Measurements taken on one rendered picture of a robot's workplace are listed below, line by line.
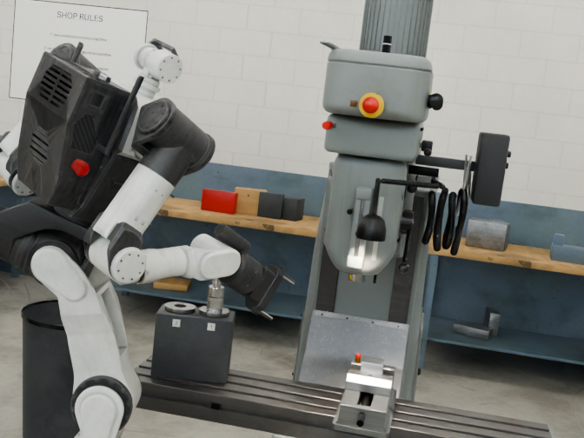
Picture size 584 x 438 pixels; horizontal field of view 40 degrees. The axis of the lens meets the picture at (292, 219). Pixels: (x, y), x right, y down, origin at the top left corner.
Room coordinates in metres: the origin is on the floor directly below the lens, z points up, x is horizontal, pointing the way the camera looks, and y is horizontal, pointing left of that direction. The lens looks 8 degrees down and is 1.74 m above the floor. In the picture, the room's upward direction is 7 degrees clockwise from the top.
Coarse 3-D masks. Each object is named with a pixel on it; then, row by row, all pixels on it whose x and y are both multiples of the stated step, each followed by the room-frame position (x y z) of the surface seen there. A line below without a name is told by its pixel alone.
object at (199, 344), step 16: (176, 304) 2.27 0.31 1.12; (192, 304) 2.29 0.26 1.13; (160, 320) 2.20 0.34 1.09; (176, 320) 2.20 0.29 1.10; (192, 320) 2.20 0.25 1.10; (208, 320) 2.20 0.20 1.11; (224, 320) 2.20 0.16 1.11; (160, 336) 2.20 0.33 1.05; (176, 336) 2.20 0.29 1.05; (192, 336) 2.20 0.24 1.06; (208, 336) 2.20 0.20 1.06; (224, 336) 2.20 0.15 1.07; (160, 352) 2.20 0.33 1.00; (176, 352) 2.20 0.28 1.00; (192, 352) 2.20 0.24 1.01; (208, 352) 2.20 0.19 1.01; (224, 352) 2.20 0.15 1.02; (160, 368) 2.20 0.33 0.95; (176, 368) 2.20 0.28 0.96; (192, 368) 2.20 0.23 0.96; (208, 368) 2.20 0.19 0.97; (224, 368) 2.20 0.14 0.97
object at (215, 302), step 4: (208, 292) 2.25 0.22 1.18; (212, 292) 2.24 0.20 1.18; (216, 292) 2.24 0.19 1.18; (220, 292) 2.24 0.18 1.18; (208, 296) 2.25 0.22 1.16; (212, 296) 2.24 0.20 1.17; (216, 296) 2.24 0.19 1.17; (220, 296) 2.24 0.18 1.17; (208, 300) 2.25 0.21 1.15; (212, 300) 2.24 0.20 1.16; (216, 300) 2.24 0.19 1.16; (220, 300) 2.24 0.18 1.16; (208, 304) 2.24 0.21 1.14; (212, 304) 2.24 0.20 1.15; (216, 304) 2.24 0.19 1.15; (220, 304) 2.24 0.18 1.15; (208, 308) 2.24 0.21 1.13; (212, 308) 2.24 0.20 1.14; (216, 308) 2.24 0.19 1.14; (220, 308) 2.24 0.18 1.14
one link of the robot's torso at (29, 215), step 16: (0, 208) 1.80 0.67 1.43; (16, 208) 1.75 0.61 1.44; (32, 208) 1.75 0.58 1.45; (48, 208) 1.77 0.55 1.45; (0, 224) 1.75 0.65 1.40; (16, 224) 1.75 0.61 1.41; (32, 224) 1.75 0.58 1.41; (48, 224) 1.75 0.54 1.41; (64, 224) 1.75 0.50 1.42; (80, 224) 1.76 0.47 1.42; (0, 240) 1.75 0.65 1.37; (16, 240) 1.76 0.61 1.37; (0, 256) 1.78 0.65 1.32; (16, 256) 1.76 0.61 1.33
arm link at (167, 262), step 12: (96, 240) 1.61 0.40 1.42; (108, 240) 1.60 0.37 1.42; (96, 252) 1.59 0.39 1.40; (144, 252) 1.65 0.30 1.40; (156, 252) 1.66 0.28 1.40; (168, 252) 1.68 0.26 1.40; (180, 252) 1.69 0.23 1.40; (96, 264) 1.60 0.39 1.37; (156, 264) 1.64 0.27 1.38; (168, 264) 1.66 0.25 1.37; (180, 264) 1.68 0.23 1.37; (108, 276) 1.62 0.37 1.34; (144, 276) 1.62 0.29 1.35; (156, 276) 1.65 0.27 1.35; (168, 276) 1.68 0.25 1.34
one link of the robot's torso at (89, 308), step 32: (32, 256) 1.74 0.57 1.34; (64, 256) 1.73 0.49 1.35; (64, 288) 1.73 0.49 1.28; (96, 288) 1.88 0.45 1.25; (64, 320) 1.75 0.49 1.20; (96, 320) 1.75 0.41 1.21; (96, 352) 1.77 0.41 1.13; (128, 352) 1.86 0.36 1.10; (96, 384) 1.75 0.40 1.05; (128, 384) 1.78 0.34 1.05; (128, 416) 1.75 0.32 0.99
